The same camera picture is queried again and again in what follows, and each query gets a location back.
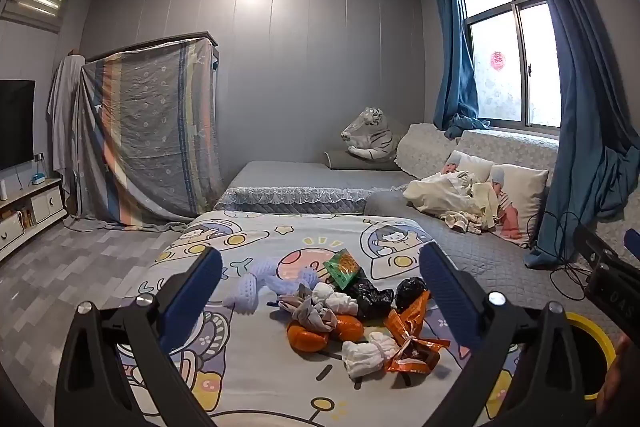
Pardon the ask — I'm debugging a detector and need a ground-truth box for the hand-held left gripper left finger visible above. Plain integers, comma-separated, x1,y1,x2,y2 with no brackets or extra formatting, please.
55,247,236,427

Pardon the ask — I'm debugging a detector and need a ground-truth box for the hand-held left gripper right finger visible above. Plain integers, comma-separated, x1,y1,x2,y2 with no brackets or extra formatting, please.
417,241,586,427

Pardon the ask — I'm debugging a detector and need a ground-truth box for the black plastic bag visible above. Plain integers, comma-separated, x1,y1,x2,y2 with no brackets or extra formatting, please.
347,279,396,320
395,278,428,310

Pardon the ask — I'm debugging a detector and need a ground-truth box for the orange snack wrapper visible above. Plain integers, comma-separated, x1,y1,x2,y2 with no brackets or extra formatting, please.
385,289,431,338
385,334,451,375

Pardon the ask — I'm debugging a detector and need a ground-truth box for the large white diaper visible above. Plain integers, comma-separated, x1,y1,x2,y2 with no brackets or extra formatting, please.
341,331,401,380

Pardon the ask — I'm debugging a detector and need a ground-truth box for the mandarin orange peel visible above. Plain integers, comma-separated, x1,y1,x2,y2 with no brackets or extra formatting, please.
332,314,365,343
286,319,331,354

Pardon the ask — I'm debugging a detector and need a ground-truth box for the green snack packet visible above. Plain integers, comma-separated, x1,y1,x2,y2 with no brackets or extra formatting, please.
322,249,363,293

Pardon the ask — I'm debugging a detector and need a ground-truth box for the grey cloth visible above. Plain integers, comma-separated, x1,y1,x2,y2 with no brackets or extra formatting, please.
277,294,338,335

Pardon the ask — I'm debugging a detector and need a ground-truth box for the person's right hand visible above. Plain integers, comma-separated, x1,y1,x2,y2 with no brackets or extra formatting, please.
596,334,640,415

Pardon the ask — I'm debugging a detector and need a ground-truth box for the grey quilted sofa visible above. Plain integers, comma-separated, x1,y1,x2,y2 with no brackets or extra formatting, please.
365,122,640,343

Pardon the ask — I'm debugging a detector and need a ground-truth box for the white printed cushion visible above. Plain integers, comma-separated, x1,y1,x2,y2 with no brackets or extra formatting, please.
487,163,550,245
442,150,496,182

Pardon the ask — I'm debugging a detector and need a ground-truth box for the pile of cream clothes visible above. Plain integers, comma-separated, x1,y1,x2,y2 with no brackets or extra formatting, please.
402,170,501,234

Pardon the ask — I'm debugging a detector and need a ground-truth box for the cartoon printed blanket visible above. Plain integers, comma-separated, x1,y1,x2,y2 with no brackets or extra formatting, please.
117,209,506,427

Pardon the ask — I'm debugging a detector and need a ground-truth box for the blue curtain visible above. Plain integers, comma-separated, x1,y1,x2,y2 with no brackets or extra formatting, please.
431,0,491,138
512,0,640,268

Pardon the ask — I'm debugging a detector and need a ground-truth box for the grey bed with lace cover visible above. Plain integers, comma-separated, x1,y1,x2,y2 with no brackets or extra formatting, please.
214,159,418,215

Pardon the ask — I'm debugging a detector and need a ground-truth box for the striped grey sheet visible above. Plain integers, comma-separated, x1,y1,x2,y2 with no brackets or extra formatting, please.
72,38,224,228

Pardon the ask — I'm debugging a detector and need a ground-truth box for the white television cabinet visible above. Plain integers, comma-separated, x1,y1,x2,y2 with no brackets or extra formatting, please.
0,177,68,263

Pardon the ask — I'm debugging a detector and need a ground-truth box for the grey pillow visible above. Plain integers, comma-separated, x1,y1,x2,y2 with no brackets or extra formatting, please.
324,150,401,171

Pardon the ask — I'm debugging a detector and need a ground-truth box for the white tiger plush toy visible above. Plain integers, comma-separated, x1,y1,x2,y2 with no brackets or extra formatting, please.
341,107,401,160

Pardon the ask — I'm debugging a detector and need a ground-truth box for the window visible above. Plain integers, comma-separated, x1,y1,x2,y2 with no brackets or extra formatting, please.
457,0,563,130

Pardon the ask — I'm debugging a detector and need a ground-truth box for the white hanging cloth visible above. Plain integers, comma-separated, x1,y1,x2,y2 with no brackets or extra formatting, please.
47,54,86,212

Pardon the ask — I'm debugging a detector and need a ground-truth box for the black television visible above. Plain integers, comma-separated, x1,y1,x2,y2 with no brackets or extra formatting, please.
0,79,37,172

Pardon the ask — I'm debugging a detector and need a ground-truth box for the wardrobe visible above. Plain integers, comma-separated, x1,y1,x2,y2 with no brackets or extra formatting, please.
85,32,221,72

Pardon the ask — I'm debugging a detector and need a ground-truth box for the black cable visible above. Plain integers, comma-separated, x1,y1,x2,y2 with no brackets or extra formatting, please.
525,207,596,303

